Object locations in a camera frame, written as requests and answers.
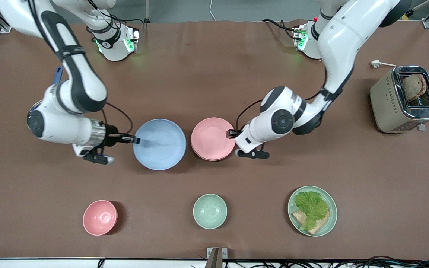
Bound black right base cables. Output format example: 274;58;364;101
85;0;145;35

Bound white toaster plug cable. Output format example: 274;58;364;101
371;60;400;69

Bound pink bowl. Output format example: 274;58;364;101
83;200;118;236

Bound black base cables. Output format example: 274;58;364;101
85;0;145;35
262;19;301;41

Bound brown toast slice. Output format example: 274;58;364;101
401;73;428;102

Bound beige plate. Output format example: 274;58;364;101
192;144;235;162

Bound green plate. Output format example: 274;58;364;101
287;185;338;237

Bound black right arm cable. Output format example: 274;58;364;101
104;102;134;137

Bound black left base cables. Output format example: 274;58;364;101
262;19;301;41

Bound blue plate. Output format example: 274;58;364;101
132;118;187;171

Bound pink plate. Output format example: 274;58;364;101
191;117;236;160

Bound grey metal table bracket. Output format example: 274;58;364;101
206;247;228;268

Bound black floor cables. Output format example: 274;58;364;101
97;255;429;268

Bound beige chrome toaster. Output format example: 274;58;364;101
369;65;429;134

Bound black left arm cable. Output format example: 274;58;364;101
235;98;264;131

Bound brown bread slice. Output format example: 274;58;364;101
292;209;331;236

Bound green bowl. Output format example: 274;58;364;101
193;194;228;230

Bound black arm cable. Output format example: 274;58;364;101
104;102;134;137
235;98;264;131

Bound green lettuce leaf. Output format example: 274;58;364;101
293;191;330;231

